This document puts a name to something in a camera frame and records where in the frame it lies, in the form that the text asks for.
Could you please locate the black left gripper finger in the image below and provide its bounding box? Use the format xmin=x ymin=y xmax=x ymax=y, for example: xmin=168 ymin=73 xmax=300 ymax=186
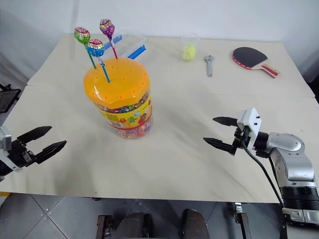
xmin=33 ymin=140 xmax=67 ymax=165
xmin=16 ymin=125 xmax=53 ymax=147

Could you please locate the black stand beside table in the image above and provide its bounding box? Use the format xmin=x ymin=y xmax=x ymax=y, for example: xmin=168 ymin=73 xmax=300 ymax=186
xmin=0 ymin=84 xmax=21 ymax=114

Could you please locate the orange-lidded candy jar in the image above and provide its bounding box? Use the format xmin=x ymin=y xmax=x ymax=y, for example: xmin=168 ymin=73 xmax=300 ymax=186
xmin=83 ymin=57 xmax=154 ymax=140

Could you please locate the black table frame leg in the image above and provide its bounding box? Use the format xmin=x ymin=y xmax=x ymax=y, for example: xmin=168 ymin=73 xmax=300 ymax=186
xmin=234 ymin=202 xmax=252 ymax=239

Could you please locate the dark rounded left shape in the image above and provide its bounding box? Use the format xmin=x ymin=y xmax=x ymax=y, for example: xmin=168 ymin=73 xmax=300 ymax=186
xmin=116 ymin=211 xmax=157 ymax=239

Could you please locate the clear box with blue clips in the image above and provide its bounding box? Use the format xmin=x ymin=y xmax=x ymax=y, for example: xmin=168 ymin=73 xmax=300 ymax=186
xmin=103 ymin=31 xmax=147 ymax=60

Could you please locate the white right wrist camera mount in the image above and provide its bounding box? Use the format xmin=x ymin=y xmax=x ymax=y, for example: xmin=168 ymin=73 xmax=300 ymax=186
xmin=236 ymin=108 xmax=262 ymax=150

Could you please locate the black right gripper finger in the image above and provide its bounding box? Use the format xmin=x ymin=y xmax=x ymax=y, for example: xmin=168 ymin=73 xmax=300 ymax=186
xmin=212 ymin=117 xmax=238 ymax=127
xmin=203 ymin=137 xmax=234 ymax=153

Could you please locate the green wrapped lollipop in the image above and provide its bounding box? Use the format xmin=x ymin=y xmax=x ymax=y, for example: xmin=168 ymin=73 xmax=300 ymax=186
xmin=74 ymin=26 xmax=97 ymax=69

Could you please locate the purple wrapped lollipop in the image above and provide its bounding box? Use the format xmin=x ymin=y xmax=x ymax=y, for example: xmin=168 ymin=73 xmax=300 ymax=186
xmin=99 ymin=18 xmax=119 ymax=60

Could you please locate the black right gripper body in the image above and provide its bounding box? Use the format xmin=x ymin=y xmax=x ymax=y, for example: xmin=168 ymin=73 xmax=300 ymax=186
xmin=230 ymin=125 xmax=251 ymax=157

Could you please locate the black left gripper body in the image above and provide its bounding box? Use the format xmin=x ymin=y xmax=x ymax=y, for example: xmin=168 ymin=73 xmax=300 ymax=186
xmin=6 ymin=139 xmax=36 ymax=170

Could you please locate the clear plastic cup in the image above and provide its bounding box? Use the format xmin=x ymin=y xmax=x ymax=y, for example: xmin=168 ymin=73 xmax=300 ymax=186
xmin=179 ymin=32 xmax=200 ymax=61

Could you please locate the dark rounded shape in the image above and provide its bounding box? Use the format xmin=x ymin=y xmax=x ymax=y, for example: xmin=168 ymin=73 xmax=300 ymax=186
xmin=181 ymin=209 xmax=211 ymax=239
xmin=116 ymin=211 xmax=157 ymax=239

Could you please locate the silver adjustable wrench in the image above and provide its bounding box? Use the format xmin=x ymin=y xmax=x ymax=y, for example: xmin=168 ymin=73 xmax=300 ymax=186
xmin=204 ymin=55 xmax=214 ymax=78

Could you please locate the yellow tennis ball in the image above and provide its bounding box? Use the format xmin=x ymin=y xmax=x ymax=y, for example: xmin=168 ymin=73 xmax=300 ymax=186
xmin=182 ymin=44 xmax=196 ymax=60

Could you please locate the dark rounded right shape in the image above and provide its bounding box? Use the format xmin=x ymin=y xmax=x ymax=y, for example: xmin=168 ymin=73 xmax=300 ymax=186
xmin=181 ymin=209 xmax=211 ymax=239

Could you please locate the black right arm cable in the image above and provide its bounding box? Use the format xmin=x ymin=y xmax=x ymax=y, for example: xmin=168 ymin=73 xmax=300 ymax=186
xmin=241 ymin=139 xmax=285 ymax=209

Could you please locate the blue wrapped lollipop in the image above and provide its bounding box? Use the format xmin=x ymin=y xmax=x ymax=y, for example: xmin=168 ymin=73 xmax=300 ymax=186
xmin=87 ymin=38 xmax=111 ymax=84

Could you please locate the black red table tennis paddle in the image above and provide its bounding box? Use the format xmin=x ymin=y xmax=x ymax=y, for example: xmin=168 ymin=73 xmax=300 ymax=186
xmin=231 ymin=46 xmax=281 ymax=79

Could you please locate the dark metal base bracket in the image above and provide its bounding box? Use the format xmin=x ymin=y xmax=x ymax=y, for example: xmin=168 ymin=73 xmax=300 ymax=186
xmin=96 ymin=214 xmax=113 ymax=239

